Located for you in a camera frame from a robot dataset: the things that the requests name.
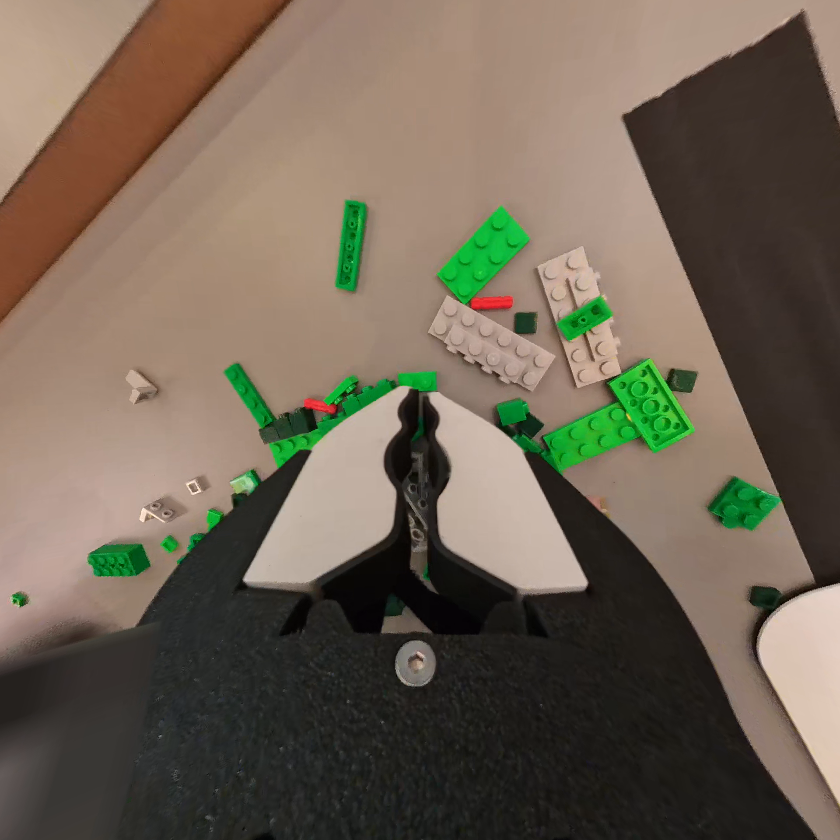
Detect black mat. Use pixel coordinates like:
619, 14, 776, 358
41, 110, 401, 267
622, 10, 840, 585

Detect green six-stud toy brick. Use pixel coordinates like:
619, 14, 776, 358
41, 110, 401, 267
87, 541, 152, 578

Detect wide green toy plate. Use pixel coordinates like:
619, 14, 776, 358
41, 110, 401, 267
267, 430, 326, 469

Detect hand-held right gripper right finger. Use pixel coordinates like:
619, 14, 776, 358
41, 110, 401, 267
403, 391, 589, 635

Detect grey long toy plate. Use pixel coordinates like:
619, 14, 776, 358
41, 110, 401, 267
537, 247, 623, 389
428, 295, 557, 394

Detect thick green toy brick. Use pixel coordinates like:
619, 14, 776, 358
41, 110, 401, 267
707, 476, 782, 531

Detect long narrow green toy plate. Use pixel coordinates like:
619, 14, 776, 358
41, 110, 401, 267
335, 199, 368, 294

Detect dark green toy bricks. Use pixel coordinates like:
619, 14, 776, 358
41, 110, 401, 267
259, 407, 323, 445

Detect dark grey toy beam piece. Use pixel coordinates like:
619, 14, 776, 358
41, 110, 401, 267
403, 430, 439, 573

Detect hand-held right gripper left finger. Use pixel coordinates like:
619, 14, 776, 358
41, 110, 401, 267
243, 386, 420, 635

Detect green eight-stud toy plate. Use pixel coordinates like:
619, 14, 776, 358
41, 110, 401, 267
542, 402, 645, 471

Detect bright green eight-stud plate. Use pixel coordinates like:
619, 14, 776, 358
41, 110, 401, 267
437, 206, 531, 305

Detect green plate showing underside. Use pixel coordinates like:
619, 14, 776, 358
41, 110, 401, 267
607, 358, 696, 454

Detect brown wooden strip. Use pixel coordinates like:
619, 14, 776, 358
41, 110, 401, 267
0, 0, 294, 324

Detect white rounded object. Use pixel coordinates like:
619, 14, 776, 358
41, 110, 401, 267
755, 581, 840, 803

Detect pile of green toy pieces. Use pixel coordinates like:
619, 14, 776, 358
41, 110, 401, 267
336, 378, 400, 422

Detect narrow green four-stud plate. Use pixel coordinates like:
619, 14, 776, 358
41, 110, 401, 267
223, 362, 277, 429

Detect small green two-stud plate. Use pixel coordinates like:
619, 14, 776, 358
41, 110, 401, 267
556, 295, 614, 341

